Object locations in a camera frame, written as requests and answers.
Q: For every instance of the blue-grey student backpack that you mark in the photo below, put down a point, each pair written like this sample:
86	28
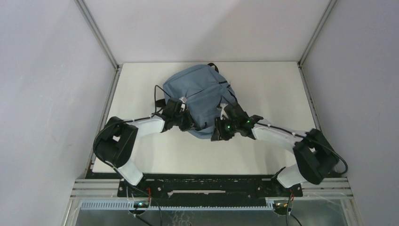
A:
204	90

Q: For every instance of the black mounting rail base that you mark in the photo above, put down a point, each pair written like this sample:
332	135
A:
219	191

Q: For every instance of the right aluminium corner post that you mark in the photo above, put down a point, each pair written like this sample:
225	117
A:
320	25

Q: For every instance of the aluminium corner post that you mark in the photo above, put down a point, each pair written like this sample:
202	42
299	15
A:
93	26
320	25

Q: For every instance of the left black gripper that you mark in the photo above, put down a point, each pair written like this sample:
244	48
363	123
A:
189	125

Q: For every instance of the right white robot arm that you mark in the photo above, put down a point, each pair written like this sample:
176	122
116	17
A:
314	156

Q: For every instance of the left aluminium corner post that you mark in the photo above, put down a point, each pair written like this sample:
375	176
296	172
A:
93	26

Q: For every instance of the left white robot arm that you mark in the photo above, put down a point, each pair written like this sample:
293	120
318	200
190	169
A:
114	144

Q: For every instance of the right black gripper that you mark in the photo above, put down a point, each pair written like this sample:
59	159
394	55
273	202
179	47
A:
219	133

